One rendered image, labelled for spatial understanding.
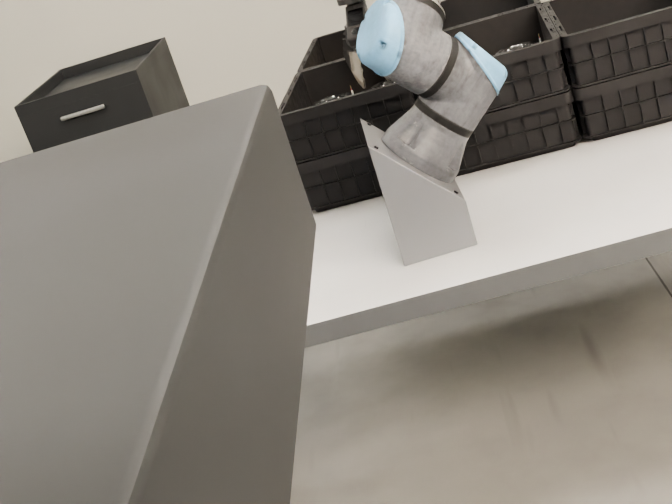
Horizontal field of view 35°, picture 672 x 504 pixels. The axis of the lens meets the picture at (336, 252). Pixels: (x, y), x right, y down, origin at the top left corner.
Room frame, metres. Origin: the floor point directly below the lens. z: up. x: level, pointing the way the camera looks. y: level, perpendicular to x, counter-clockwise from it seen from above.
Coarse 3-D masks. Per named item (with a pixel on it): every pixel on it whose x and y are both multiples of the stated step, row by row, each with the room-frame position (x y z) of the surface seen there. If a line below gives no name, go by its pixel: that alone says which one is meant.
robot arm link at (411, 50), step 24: (384, 0) 1.79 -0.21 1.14; (408, 0) 1.80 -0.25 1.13; (432, 0) 1.80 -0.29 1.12; (384, 24) 1.75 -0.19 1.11; (408, 24) 1.76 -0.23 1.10; (432, 24) 1.78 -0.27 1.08; (360, 48) 1.81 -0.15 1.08; (384, 48) 1.74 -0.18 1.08; (408, 48) 1.75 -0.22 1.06; (432, 48) 1.76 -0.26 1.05; (384, 72) 1.77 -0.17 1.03; (408, 72) 1.76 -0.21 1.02; (432, 72) 1.76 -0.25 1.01
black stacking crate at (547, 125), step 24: (552, 96) 2.05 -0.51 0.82; (480, 120) 2.08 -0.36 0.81; (504, 120) 2.07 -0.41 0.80; (528, 120) 2.07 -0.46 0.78; (552, 120) 2.06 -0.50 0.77; (480, 144) 2.08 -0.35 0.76; (504, 144) 2.08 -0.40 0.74; (528, 144) 2.07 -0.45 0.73; (552, 144) 2.06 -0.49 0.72; (480, 168) 2.10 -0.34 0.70
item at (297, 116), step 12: (300, 72) 2.53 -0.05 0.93; (396, 84) 2.11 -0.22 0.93; (288, 96) 2.31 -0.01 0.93; (348, 96) 2.13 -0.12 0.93; (360, 96) 2.12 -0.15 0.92; (372, 96) 2.12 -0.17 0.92; (384, 96) 2.11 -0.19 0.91; (312, 108) 2.14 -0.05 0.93; (324, 108) 2.14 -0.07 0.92; (336, 108) 2.13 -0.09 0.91; (348, 108) 2.13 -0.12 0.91; (288, 120) 2.15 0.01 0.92; (300, 120) 2.15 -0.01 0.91
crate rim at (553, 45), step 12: (516, 12) 2.43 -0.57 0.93; (540, 12) 2.33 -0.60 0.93; (468, 24) 2.45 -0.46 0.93; (552, 24) 2.18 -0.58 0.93; (552, 36) 2.07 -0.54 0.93; (528, 48) 2.05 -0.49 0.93; (540, 48) 2.05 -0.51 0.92; (552, 48) 2.04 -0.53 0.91; (504, 60) 2.06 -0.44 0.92; (516, 60) 2.06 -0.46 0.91
